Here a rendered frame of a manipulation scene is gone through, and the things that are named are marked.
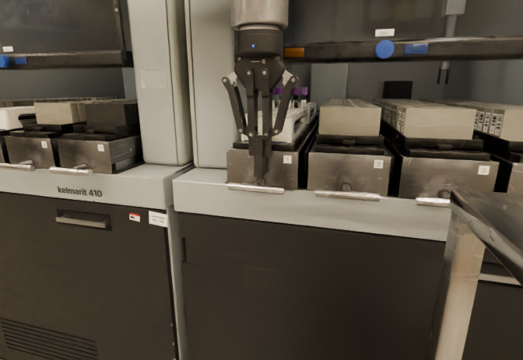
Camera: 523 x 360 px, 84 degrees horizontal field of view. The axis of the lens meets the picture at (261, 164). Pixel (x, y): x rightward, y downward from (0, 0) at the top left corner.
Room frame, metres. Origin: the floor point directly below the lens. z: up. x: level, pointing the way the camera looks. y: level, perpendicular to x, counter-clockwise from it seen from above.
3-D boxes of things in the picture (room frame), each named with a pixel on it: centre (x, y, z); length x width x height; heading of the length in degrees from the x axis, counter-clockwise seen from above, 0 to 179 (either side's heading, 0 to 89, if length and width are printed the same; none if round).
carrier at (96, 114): (0.71, 0.37, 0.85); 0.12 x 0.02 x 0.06; 76
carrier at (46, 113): (0.74, 0.52, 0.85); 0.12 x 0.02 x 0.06; 76
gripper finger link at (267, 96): (0.50, -0.01, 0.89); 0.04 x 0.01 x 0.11; 165
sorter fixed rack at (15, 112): (0.88, 0.64, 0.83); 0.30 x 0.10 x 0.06; 166
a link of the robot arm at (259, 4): (0.50, 0.00, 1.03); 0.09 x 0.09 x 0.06
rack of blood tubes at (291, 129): (0.70, -0.04, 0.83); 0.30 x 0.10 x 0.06; 166
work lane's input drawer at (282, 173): (0.83, -0.08, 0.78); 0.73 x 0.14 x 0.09; 166
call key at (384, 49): (0.53, -0.21, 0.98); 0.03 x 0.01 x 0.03; 76
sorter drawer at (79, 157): (0.93, 0.31, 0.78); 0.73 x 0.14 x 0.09; 166
